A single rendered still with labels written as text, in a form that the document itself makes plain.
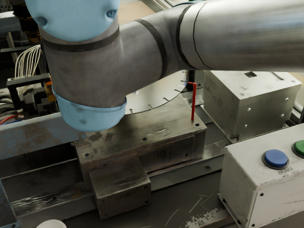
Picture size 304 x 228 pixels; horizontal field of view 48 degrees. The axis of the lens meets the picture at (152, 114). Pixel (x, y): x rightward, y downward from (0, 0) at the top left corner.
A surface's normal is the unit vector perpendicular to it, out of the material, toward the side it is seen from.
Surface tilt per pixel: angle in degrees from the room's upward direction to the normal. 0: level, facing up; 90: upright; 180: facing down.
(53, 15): 90
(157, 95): 0
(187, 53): 109
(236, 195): 90
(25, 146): 90
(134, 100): 0
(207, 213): 0
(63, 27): 89
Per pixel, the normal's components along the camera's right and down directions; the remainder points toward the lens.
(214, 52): -0.63, 0.69
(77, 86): -0.07, 0.61
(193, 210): -0.02, -0.79
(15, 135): 0.36, 0.57
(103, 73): 0.62, 0.47
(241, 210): -0.93, 0.24
